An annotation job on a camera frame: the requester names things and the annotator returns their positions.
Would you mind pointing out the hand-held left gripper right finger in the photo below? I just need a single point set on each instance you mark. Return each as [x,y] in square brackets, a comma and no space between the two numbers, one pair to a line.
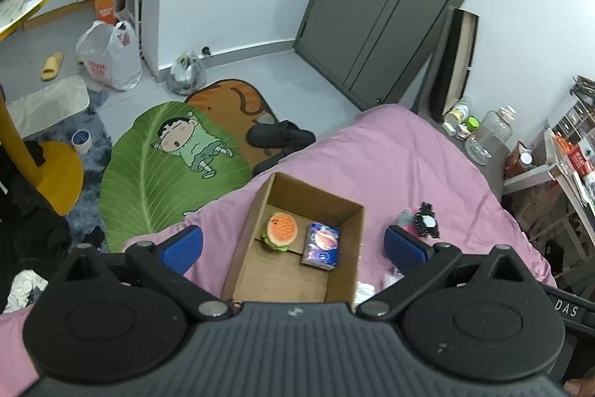
[404,246]

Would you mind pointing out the green lid jar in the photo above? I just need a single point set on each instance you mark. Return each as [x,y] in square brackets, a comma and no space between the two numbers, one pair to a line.
[472,122]

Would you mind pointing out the white bottle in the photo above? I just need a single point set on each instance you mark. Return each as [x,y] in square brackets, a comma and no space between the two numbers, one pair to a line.
[458,112]

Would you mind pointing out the orange snack bag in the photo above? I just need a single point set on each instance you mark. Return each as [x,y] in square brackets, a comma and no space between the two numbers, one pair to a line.
[517,160]

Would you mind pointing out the grey door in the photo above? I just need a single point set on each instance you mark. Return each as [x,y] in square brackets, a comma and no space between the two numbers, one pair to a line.
[372,29]

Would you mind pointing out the small drawer organizer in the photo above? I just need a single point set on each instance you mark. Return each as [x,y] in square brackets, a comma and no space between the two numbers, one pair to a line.
[578,118]

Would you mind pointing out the blue and white tape roll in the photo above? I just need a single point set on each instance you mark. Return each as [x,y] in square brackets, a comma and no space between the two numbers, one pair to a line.
[81,140]

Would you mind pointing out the white narrow rack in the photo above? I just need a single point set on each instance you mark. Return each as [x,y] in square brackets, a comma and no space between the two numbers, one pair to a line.
[139,6]

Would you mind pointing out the blue shaggy rug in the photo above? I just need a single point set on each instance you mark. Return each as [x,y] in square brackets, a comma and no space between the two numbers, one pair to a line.
[95,132]

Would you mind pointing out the yellow slipper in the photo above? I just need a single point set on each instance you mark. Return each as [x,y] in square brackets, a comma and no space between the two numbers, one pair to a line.
[51,66]

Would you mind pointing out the grey plastic trash bag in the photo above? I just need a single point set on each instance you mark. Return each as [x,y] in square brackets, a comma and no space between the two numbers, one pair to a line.
[186,74]

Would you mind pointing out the pink bed sheet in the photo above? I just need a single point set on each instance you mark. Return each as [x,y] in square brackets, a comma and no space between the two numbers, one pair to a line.
[395,164]

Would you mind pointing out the glass bowl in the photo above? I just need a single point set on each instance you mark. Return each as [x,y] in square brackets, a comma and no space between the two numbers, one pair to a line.
[478,151]

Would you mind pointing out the person's right hand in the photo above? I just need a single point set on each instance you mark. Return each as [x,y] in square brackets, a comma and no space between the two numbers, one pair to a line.
[581,390]

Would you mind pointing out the green leaf cartoon rug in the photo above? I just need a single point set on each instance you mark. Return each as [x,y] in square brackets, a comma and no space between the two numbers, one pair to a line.
[139,173]

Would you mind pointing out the grey plush toy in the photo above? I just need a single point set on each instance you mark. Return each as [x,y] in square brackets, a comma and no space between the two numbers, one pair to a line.
[404,218]

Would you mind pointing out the black fabric shoe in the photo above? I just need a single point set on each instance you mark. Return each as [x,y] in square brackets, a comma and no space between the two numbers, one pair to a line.
[279,135]

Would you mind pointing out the white patterned cloth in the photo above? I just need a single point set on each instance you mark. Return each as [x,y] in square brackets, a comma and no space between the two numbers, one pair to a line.
[25,289]

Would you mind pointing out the orange cardboard box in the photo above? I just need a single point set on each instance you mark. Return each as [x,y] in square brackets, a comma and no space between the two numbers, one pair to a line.
[104,4]

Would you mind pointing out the white plastic packet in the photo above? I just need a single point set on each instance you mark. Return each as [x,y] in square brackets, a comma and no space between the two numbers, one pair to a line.
[367,292]

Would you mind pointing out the clear plastic jar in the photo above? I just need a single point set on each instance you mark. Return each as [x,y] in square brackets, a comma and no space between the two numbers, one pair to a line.
[495,127]

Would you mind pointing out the black clothes pile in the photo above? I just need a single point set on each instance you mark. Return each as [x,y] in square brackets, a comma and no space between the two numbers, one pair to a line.
[28,234]

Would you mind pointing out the orange cat rug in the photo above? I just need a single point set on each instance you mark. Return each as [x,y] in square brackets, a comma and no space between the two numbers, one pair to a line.
[232,97]

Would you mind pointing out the white plastic shopping bag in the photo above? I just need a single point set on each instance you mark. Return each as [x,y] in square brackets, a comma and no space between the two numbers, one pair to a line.
[111,57]

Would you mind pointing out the brown cardboard box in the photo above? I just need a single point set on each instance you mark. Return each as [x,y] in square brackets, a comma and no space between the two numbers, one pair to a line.
[279,276]

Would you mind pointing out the white cushion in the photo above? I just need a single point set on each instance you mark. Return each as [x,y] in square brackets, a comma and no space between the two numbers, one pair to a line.
[46,104]

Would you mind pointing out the burger plush toy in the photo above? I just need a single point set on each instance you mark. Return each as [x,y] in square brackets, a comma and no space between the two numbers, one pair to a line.
[281,229]

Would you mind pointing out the white shelf rack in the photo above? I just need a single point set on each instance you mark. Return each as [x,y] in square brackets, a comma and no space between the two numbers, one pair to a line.
[530,178]

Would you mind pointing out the yellow stool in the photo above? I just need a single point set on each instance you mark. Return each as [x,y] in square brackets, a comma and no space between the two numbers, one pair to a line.
[56,173]

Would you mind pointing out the black wooden board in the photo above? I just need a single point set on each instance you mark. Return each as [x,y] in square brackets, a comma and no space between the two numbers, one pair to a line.
[448,67]

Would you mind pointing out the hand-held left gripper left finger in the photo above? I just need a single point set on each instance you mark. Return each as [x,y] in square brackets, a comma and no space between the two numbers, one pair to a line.
[183,246]

